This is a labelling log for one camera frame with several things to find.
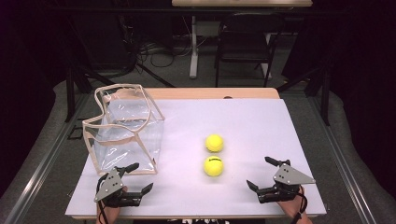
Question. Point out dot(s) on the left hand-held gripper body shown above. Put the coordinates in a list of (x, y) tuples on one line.
[(109, 186)]

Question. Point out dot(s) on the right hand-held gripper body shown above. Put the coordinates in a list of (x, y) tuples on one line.
[(289, 177)]

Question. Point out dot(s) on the clear plastic bag beige trim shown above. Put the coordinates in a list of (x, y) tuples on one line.
[(124, 146)]

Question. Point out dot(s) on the yellow tennis ball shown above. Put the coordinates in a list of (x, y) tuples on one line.
[(213, 166), (214, 143)]

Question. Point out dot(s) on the person's left hand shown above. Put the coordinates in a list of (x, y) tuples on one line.
[(110, 215)]

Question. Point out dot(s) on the person's right hand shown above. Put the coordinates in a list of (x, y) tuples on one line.
[(294, 209)]

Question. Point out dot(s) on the white table mat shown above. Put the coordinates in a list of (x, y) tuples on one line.
[(249, 124)]

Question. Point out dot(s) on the black metal stand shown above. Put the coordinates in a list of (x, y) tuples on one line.
[(70, 93), (326, 99)]

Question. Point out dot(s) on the wooden table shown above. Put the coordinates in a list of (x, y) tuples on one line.
[(202, 92)]

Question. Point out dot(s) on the black folding chair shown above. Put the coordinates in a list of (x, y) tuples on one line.
[(243, 46)]

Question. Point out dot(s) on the white-legged desk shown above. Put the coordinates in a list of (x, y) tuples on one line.
[(194, 46)]

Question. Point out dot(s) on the metal floor rail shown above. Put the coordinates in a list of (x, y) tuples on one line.
[(40, 169), (342, 168)]

